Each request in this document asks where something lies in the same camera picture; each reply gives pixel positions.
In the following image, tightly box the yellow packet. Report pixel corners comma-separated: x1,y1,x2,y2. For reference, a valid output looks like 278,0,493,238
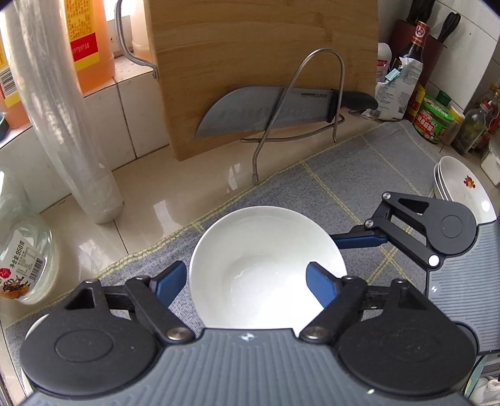
406,84,426,121

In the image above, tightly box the grey checked mat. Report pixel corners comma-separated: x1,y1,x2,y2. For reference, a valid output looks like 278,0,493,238
4,119,485,352

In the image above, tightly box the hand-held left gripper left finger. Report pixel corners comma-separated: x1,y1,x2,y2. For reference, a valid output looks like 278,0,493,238
63,261,197,345

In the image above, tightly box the clear yellow-label oil bottle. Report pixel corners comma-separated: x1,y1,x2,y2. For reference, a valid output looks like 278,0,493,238
478,99,497,152

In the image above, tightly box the dark soy sauce bottle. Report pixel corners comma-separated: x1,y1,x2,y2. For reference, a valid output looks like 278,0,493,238
400,19,431,84

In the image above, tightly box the green-lid sauce jar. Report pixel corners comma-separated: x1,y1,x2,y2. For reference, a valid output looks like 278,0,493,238
414,96,465,145

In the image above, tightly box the yellow-lid spice jar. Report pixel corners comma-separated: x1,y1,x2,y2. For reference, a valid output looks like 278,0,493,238
445,105,466,137

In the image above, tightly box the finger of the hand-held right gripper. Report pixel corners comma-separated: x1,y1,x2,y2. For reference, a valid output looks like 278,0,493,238
331,191,443,271

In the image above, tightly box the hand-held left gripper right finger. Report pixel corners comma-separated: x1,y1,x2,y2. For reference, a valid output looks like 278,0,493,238
298,261,431,345

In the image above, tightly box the dark red knife block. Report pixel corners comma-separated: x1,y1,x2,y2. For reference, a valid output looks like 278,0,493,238
391,19,446,92

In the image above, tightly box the metal wire board rack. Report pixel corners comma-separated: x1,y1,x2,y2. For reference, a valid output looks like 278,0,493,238
116,0,346,185

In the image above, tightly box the black-handled kitchen knife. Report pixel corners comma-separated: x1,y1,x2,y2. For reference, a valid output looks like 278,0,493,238
194,87,379,138

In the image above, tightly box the white blue-print plastic bag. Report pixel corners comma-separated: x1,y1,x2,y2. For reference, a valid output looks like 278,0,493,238
375,58,424,121

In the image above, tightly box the red sauce bottle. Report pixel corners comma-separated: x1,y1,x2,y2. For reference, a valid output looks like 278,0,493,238
488,81,500,118

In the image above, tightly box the bamboo cutting board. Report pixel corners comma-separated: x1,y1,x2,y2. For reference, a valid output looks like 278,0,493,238
144,0,380,161

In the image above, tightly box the plain white bowl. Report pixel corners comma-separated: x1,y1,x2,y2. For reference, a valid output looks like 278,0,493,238
189,206,348,330

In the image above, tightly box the plastic wrap roll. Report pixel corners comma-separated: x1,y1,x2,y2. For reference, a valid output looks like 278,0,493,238
3,0,125,225

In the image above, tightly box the clear glass jar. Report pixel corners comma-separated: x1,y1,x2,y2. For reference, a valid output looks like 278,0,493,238
0,168,59,304

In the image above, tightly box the white plastic seasoning box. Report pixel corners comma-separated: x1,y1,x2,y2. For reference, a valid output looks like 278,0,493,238
480,135,500,176

